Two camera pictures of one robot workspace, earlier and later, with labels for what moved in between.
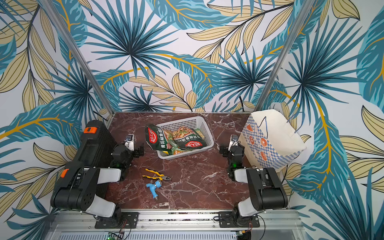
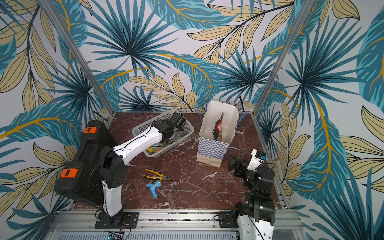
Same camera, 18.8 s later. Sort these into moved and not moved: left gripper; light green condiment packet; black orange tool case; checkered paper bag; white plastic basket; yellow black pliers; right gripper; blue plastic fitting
Moved: white plastic basket; right gripper; left gripper; light green condiment packet; checkered paper bag
Not moved: black orange tool case; yellow black pliers; blue plastic fitting
